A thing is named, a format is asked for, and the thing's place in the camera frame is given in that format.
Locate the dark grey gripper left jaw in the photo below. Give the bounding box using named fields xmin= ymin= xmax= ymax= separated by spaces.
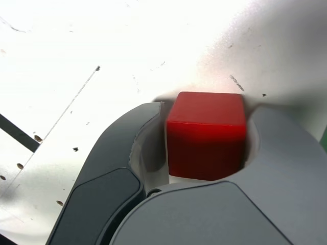
xmin=46 ymin=101 xmax=170 ymax=245

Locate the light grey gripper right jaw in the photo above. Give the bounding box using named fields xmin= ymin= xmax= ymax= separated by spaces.
xmin=109 ymin=106 xmax=327 ymax=245

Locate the red cube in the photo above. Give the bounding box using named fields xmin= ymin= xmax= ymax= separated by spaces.
xmin=166 ymin=91 xmax=248 ymax=182

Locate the black tape strip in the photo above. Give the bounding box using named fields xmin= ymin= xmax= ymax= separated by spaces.
xmin=0 ymin=113 xmax=41 ymax=153

